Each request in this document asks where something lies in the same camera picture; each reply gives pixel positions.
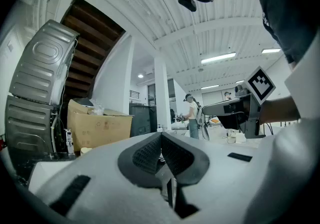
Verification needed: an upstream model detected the long ceiling light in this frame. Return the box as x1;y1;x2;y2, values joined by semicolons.
261;47;282;55
200;84;221;91
200;51;237;65

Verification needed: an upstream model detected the black head-worn camera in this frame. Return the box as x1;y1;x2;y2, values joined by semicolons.
177;0;198;13

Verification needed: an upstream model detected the chrome faucet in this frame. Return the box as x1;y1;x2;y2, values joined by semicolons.
63;128;75;156

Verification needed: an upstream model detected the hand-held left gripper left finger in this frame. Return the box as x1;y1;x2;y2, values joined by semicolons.
34;132;191;224

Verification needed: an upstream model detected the clear plastic wrap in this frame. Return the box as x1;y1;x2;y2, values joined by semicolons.
87;98;105;116

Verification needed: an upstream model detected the large cardboard box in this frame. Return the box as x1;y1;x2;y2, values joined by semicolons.
66;99;134;153

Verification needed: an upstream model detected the dark wooden staircase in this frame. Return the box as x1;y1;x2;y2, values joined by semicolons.
60;0;126;99

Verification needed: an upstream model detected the black cabinet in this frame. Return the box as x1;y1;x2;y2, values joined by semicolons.
128;103;158;138

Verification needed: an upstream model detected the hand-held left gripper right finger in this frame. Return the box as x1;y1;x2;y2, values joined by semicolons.
161;131;266;224

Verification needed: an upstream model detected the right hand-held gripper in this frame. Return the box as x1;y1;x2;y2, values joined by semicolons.
201;66;276;139

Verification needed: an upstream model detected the person's black shirt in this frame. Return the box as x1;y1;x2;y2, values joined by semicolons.
249;0;320;64

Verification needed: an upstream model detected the person's right forearm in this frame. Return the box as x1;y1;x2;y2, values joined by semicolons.
259;95;301;126

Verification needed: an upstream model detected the silver washing machine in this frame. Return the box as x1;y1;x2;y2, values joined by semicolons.
9;19;80;106
4;94;60;156

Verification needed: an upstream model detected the white sink basin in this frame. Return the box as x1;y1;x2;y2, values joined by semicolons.
28;160;76;194

